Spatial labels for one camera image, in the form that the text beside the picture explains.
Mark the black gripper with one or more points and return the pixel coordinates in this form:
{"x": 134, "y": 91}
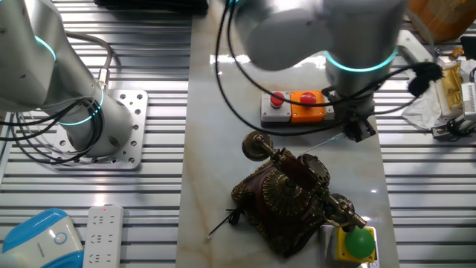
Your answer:
{"x": 355, "y": 113}

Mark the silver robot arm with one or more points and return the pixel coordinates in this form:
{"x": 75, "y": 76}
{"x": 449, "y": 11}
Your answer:
{"x": 33, "y": 63}

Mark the small blue white item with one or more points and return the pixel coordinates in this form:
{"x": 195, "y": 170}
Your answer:
{"x": 436, "y": 53}

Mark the antique rotary telephone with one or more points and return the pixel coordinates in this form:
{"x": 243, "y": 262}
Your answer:
{"x": 282, "y": 231}

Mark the small black block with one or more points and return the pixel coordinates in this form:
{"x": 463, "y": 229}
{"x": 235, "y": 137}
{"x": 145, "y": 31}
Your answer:
{"x": 468, "y": 48}

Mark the crumpled white tissue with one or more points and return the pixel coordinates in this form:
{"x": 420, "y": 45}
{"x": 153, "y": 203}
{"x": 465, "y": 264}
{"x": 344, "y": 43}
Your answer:
{"x": 420, "y": 111}

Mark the grey box red mushroom button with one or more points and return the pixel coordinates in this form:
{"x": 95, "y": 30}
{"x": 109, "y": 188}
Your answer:
{"x": 267, "y": 111}

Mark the orange box red mushroom button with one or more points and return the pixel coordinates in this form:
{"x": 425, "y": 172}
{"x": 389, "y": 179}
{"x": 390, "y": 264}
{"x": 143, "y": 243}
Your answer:
{"x": 305, "y": 113}

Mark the small orange item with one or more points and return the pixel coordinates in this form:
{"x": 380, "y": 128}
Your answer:
{"x": 457, "y": 54}

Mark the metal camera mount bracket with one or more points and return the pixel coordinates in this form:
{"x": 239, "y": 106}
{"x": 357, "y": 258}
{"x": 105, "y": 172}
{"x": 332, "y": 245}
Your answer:
{"x": 439, "y": 132}

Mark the white tray yellow contents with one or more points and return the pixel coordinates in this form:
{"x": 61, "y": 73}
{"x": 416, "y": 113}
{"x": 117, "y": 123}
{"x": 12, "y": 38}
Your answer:
{"x": 451, "y": 89}

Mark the white power strip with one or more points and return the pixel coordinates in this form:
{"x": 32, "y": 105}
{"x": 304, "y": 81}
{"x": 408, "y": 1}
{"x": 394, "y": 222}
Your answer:
{"x": 104, "y": 238}

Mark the blue white plastic device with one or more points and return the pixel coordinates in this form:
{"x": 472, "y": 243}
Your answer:
{"x": 37, "y": 242}

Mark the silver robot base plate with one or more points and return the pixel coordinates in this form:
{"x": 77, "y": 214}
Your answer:
{"x": 130, "y": 149}

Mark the yellow box green button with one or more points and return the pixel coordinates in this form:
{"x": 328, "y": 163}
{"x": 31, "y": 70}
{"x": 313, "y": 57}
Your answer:
{"x": 359, "y": 242}
{"x": 327, "y": 245}

